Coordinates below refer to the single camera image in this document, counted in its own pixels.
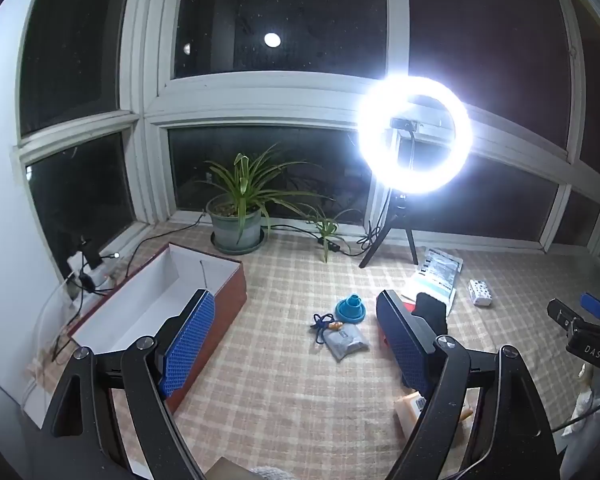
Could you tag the white patterned tissue pack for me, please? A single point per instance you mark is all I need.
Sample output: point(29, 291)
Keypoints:
point(481, 292)

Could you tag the white plastic zip package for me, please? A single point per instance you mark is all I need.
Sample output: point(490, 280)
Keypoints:
point(435, 275)

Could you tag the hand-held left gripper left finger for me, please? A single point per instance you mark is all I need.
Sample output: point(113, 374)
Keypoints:
point(187, 345)

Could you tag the grey plastic pouch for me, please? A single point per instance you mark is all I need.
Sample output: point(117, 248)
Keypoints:
point(347, 344)

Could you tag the white power strip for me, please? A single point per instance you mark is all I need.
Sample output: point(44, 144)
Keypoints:
point(97, 280)

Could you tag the red-brown cardboard box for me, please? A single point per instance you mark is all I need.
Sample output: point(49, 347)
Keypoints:
point(215, 305)

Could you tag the orange packet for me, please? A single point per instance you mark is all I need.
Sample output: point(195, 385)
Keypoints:
point(405, 410)

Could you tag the white window frame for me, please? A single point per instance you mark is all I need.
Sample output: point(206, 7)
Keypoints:
point(145, 85)

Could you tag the large potted spider plant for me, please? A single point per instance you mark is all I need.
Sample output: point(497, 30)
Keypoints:
point(235, 225)

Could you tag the blue silicone funnel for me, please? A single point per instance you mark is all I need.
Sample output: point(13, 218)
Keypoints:
point(350, 310)

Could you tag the black charger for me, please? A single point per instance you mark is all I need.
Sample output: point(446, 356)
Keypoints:
point(91, 255)

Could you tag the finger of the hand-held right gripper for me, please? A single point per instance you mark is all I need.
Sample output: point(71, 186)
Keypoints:
point(594, 305)
point(562, 312)

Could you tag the black tripod stand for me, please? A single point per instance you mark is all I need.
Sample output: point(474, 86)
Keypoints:
point(397, 210)

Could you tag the checked tablecloth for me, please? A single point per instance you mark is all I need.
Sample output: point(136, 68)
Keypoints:
point(290, 400)

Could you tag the small spider plant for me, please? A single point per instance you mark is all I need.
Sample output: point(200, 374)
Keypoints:
point(326, 230)

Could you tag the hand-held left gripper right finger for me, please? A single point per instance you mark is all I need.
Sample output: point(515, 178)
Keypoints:
point(405, 350)

